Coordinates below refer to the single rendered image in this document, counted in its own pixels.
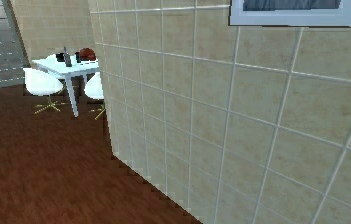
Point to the dark red round object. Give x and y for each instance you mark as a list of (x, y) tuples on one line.
[(87, 54)]

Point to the dark grey upright bottle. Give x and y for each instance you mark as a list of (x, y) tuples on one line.
[(67, 57)]

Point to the white framed wall picture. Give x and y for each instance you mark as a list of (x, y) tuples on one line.
[(293, 15)]

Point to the small black cup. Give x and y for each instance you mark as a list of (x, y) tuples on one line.
[(60, 57)]

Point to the small black object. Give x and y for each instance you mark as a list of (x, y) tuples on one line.
[(77, 58)]

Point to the white shell chair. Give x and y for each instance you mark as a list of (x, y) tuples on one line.
[(94, 87), (41, 82)]

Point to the white square table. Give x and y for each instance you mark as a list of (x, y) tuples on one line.
[(70, 69)]

